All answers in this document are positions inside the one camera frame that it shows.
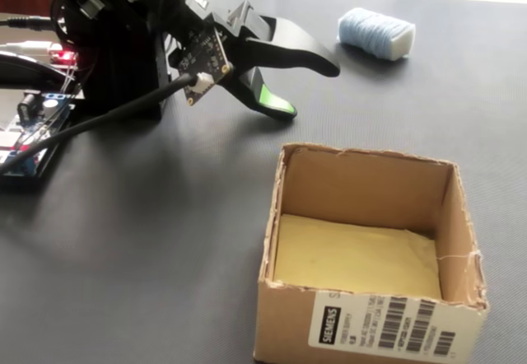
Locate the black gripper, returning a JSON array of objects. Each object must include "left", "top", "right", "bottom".
[{"left": 180, "top": 0, "right": 342, "bottom": 121}]

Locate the thick black curved cable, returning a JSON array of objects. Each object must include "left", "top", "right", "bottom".
[{"left": 0, "top": 49, "right": 63, "bottom": 93}]

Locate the thick black camera cable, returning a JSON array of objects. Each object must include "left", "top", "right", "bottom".
[{"left": 0, "top": 71, "right": 199, "bottom": 175}]

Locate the yellow paper sheet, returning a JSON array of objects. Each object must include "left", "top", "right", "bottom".
[{"left": 273, "top": 213, "right": 445, "bottom": 300}]

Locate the dark grey table mat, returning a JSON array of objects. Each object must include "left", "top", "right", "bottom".
[{"left": 0, "top": 0, "right": 527, "bottom": 364}]

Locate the blue yarn foam block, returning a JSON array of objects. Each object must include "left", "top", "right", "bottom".
[{"left": 337, "top": 7, "right": 417, "bottom": 62}]

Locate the open cardboard box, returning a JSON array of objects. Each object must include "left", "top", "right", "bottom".
[{"left": 252, "top": 142, "right": 492, "bottom": 364}]

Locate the black camera circuit board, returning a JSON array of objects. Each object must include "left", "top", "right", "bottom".
[{"left": 176, "top": 24, "right": 235, "bottom": 109}]

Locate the white usb cable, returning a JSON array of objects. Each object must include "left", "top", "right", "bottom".
[{"left": 0, "top": 40, "right": 58, "bottom": 53}]

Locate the black power plug cable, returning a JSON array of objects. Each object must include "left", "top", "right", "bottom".
[{"left": 0, "top": 15, "right": 55, "bottom": 32}]

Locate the red-lit controller board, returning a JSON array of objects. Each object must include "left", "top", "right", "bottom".
[{"left": 46, "top": 48, "right": 80, "bottom": 68}]

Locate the blue electronics board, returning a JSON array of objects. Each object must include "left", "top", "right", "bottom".
[{"left": 0, "top": 90, "right": 84, "bottom": 183}]

